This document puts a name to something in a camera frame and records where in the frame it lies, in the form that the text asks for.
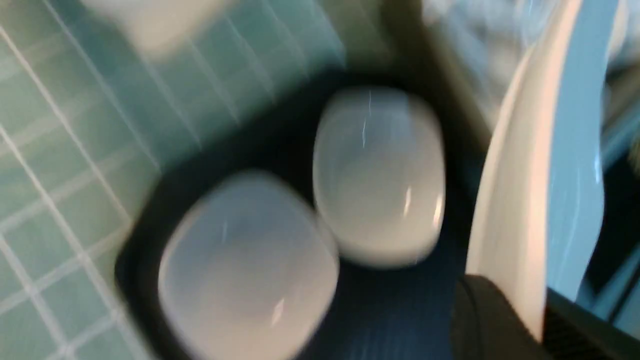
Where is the black serving tray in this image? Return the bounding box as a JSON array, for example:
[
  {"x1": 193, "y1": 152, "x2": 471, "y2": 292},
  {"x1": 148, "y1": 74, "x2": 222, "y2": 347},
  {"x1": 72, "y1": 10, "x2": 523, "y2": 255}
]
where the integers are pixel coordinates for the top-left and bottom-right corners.
[{"x1": 114, "y1": 70, "x2": 640, "y2": 360}]

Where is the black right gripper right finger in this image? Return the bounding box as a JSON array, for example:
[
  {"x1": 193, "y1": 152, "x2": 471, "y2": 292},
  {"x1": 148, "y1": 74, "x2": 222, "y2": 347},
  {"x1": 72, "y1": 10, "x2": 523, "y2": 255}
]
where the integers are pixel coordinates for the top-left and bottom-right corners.
[{"x1": 542, "y1": 288, "x2": 640, "y2": 360}]

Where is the green checkered tablecloth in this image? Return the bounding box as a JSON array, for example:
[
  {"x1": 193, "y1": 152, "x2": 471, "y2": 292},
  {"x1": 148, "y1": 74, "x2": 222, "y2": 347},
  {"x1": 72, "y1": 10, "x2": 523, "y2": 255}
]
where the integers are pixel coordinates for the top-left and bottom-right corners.
[{"x1": 1, "y1": 0, "x2": 362, "y2": 360}]

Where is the large white square plate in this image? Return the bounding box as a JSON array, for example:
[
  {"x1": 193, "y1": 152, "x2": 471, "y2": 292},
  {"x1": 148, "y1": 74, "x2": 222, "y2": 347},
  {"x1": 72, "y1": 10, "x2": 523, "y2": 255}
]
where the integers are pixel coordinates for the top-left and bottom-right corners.
[{"x1": 465, "y1": 0, "x2": 626, "y2": 343}]

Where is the white small dish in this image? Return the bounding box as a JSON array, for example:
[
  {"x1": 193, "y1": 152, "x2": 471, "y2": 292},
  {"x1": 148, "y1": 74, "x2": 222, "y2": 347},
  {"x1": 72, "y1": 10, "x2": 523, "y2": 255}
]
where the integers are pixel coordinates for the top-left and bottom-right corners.
[
  {"x1": 312, "y1": 86, "x2": 446, "y2": 269},
  {"x1": 158, "y1": 170, "x2": 339, "y2": 360}
]

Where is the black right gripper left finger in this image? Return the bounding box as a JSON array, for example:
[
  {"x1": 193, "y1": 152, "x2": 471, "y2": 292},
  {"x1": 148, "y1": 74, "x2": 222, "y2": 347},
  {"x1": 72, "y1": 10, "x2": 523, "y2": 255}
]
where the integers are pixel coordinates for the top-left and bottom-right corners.
[{"x1": 450, "y1": 275, "x2": 543, "y2": 360}]

